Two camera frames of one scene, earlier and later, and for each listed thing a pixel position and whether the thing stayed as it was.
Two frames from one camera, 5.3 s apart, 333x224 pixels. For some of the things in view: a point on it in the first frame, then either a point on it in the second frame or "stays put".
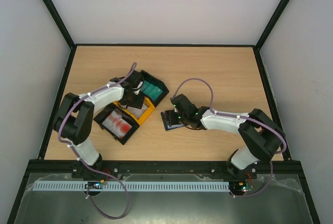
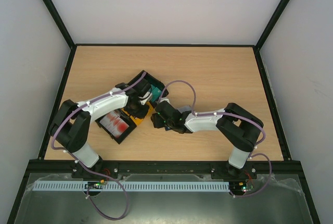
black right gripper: (169, 117) → (156, 120)
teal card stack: (153, 91) stays put
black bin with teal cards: (153, 88) stays put
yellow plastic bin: (147, 112) stays put
